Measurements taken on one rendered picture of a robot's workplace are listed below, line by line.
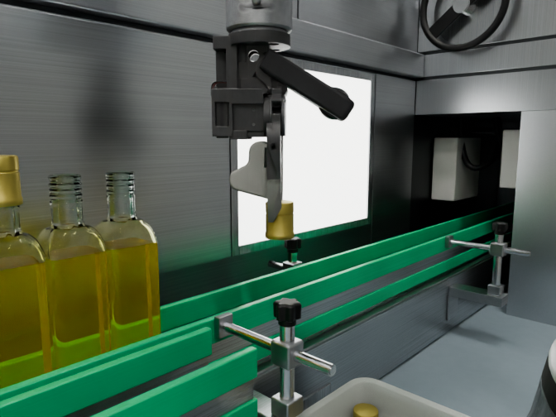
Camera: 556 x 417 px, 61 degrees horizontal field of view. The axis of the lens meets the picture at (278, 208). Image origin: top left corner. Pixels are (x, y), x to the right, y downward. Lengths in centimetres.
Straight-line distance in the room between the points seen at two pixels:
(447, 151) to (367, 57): 45
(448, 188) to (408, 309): 57
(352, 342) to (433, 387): 19
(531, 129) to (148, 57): 87
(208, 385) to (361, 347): 40
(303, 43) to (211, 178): 33
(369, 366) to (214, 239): 34
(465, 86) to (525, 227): 37
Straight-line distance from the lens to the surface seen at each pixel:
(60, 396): 48
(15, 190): 47
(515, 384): 97
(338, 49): 102
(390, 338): 90
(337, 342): 75
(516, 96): 124
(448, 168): 142
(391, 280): 91
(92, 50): 66
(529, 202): 123
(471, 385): 94
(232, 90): 53
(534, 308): 128
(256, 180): 53
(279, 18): 55
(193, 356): 55
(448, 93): 130
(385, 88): 121
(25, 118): 61
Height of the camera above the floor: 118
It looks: 8 degrees down
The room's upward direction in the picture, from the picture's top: straight up
